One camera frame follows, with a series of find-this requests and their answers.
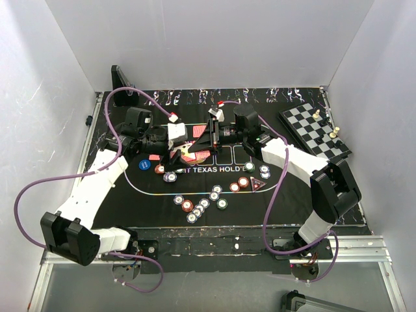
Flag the red playing card deck box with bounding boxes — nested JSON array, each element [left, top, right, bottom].
[[172, 143, 211, 164]]

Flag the black silver chess board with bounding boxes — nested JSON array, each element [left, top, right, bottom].
[[279, 103, 352, 159]]

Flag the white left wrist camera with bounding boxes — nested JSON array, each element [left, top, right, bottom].
[[168, 123, 188, 142]]

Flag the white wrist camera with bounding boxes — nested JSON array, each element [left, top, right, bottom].
[[168, 123, 188, 142], [209, 108, 225, 122]]

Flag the red backed playing card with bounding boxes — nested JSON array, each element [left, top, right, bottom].
[[192, 125, 206, 138]]

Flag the black triangular dealer button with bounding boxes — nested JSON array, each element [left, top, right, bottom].
[[250, 177, 266, 192]]

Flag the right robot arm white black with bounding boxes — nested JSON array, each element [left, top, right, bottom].
[[189, 102, 362, 259]]

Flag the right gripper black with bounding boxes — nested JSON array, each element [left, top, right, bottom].
[[188, 118, 246, 157]]

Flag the red poker chip stack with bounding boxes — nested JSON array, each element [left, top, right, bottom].
[[181, 200, 194, 213]]

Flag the black chess piece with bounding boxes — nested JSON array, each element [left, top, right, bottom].
[[321, 118, 330, 127]]

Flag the blue round blind button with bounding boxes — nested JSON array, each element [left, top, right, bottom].
[[138, 159, 151, 171]]

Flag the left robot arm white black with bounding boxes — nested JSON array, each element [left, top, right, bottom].
[[40, 107, 187, 266]]

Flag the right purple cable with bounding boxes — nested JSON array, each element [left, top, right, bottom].
[[216, 100, 339, 283]]

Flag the green poker chip stack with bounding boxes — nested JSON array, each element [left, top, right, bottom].
[[216, 199, 228, 211]]

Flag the blue poker chip stack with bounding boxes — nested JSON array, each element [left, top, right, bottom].
[[187, 198, 210, 224]]

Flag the black case bottom corner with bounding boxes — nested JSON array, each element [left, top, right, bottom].
[[280, 290, 359, 312]]

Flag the black poker felt mat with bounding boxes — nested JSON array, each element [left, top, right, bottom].
[[93, 103, 312, 228]]

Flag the black card shoe holder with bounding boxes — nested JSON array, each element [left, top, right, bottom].
[[110, 65, 139, 107]]

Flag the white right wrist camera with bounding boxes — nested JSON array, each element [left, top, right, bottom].
[[209, 108, 225, 122]]

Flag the red chips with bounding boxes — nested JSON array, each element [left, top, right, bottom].
[[229, 177, 250, 192], [155, 164, 165, 174]]

